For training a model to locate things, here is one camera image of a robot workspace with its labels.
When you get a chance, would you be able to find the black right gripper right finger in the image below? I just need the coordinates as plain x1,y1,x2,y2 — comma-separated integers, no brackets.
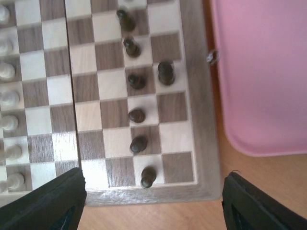
222,172,307,230

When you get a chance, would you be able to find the white chess piece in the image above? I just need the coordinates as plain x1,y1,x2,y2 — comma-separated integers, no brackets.
4,145,22,161
0,115,19,131
0,63,15,81
7,173,24,190
0,91,20,107

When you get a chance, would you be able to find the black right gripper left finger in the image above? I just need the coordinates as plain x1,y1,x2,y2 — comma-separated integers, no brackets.
0,168,86,230

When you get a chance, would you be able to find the wooden chessboard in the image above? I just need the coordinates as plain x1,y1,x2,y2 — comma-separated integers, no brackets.
0,0,222,206

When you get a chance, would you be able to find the dark chess piece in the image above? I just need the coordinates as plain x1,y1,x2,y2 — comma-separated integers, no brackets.
141,166,156,188
123,37,141,58
158,60,175,86
116,9,136,32
128,108,146,124
130,136,147,154
127,73,145,90

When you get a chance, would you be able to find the pink tray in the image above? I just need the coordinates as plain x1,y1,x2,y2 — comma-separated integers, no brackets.
211,0,307,157

